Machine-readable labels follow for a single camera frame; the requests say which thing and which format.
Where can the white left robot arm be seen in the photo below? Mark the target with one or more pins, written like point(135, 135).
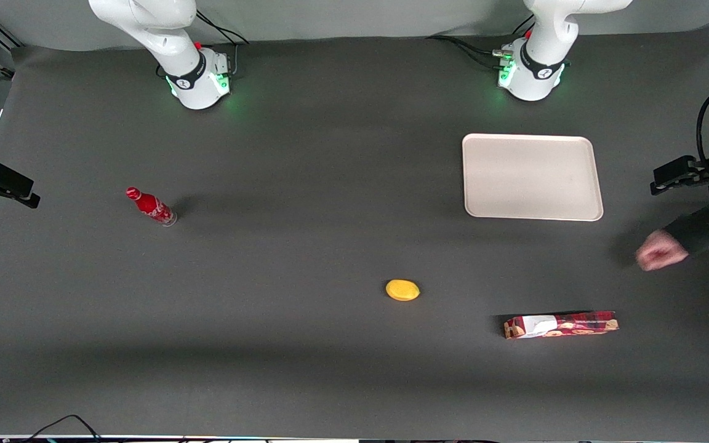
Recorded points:
point(536, 61)

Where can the red cookie box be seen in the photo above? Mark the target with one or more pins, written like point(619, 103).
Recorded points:
point(560, 325)

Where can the dark sleeved person forearm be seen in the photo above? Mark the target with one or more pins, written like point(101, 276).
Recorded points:
point(708, 227)

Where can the bare person hand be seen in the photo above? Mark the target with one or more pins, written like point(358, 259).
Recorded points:
point(659, 251)

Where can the beige rectangular plastic tray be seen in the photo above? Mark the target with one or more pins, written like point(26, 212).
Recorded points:
point(532, 177)

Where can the yellow lemon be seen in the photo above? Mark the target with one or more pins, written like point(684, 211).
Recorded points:
point(402, 290)

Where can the red cola bottle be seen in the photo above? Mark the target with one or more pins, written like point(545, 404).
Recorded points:
point(151, 206)

